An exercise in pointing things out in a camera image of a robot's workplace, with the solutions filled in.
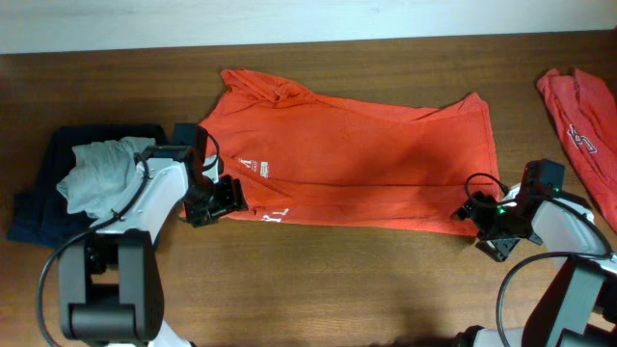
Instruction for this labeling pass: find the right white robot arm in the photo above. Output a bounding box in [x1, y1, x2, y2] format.
[453, 159, 616, 346]

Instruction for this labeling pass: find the folded navy blue garment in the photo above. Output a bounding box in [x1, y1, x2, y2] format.
[7, 123, 168, 248]

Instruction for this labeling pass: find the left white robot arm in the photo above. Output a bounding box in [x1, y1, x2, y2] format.
[47, 123, 246, 346]

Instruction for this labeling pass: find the orange t-shirt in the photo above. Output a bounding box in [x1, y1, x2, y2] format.
[201, 69, 499, 236]

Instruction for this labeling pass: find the folded grey garment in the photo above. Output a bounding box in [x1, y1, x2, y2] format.
[57, 137, 156, 220]

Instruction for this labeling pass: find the red printed t-shirt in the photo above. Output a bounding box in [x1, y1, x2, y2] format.
[536, 69, 616, 228]

